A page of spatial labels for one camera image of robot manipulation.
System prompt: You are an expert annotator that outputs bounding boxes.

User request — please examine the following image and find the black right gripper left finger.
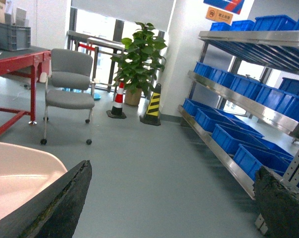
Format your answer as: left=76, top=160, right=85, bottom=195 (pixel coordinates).
left=0, top=160, right=92, bottom=238

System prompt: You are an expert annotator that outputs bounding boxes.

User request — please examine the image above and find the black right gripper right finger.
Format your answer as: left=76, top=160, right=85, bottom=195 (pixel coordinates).
left=253, top=166, right=299, bottom=238

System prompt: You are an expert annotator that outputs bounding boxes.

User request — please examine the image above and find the beige plastic dustpan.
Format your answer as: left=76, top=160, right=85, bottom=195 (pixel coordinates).
left=0, top=142, right=67, bottom=220

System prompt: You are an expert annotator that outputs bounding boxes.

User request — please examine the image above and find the steel roller shelf rack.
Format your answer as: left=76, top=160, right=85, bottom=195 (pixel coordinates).
left=178, top=29, right=299, bottom=236

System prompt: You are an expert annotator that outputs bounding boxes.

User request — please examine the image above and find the red white traffic cone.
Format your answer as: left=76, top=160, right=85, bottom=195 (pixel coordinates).
left=106, top=82, right=126, bottom=119

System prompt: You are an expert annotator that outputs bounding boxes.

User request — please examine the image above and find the grey office chair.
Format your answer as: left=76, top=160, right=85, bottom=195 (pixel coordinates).
left=40, top=48, right=95, bottom=145

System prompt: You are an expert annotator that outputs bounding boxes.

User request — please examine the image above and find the yellow black traffic cone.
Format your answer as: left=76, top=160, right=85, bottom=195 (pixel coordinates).
left=140, top=83, right=161, bottom=126

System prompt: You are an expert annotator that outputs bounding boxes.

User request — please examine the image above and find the green potted plant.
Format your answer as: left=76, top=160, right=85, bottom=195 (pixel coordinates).
left=111, top=22, right=167, bottom=106

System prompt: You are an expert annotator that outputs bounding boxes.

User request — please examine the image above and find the grey plastic crate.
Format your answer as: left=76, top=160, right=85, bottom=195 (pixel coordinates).
left=0, top=23, right=31, bottom=52

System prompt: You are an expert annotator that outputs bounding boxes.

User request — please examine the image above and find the red table frame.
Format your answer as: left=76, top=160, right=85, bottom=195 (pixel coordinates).
left=0, top=46, right=51, bottom=136

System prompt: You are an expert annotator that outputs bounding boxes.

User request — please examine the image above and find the orange wall sign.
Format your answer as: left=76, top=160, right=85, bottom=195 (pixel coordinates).
left=206, top=6, right=233, bottom=25

